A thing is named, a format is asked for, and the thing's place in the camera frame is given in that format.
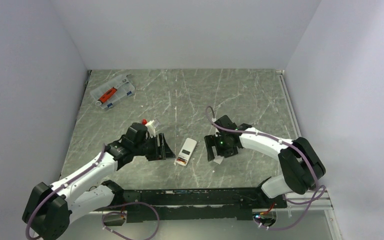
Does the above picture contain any white battery cover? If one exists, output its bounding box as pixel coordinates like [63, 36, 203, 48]
[213, 156, 224, 165]

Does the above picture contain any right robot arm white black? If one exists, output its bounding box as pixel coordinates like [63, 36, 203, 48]
[204, 115, 326, 208]

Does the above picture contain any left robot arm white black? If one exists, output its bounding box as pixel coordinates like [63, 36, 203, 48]
[22, 122, 175, 240]

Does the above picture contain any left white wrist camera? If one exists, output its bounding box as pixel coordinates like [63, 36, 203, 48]
[141, 119, 160, 138]

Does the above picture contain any red AAA battery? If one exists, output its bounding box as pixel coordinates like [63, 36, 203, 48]
[175, 160, 187, 166]

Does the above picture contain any black base frame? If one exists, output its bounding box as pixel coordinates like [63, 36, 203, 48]
[90, 187, 287, 223]

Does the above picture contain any red handled tool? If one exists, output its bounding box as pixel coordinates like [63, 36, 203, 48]
[98, 87, 117, 104]

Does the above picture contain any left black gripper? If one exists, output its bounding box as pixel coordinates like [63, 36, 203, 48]
[133, 132, 175, 161]

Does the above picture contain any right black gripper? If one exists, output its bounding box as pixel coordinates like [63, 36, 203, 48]
[204, 133, 238, 162]

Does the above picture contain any clear plastic organizer box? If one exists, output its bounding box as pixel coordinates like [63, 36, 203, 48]
[89, 74, 136, 110]

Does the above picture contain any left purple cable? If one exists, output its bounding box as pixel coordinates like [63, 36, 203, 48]
[24, 144, 107, 240]

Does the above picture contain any white remote control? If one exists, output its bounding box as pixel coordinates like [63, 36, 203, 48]
[174, 138, 198, 166]

